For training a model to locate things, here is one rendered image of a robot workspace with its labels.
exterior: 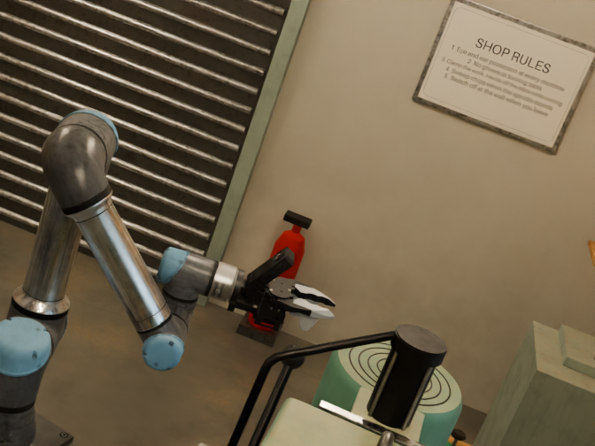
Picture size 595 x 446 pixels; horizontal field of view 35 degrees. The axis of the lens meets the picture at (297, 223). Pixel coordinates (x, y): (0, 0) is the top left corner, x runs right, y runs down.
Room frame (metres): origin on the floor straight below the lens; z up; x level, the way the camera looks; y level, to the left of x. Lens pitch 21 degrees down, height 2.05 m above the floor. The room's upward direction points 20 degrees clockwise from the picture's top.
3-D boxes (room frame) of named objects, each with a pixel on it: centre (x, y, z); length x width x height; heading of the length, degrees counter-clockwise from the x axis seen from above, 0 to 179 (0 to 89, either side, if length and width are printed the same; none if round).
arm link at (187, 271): (1.74, 0.18, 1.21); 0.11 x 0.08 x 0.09; 97
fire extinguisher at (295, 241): (3.94, -0.01, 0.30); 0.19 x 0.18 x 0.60; 176
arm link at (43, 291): (1.71, 0.44, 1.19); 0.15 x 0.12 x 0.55; 7
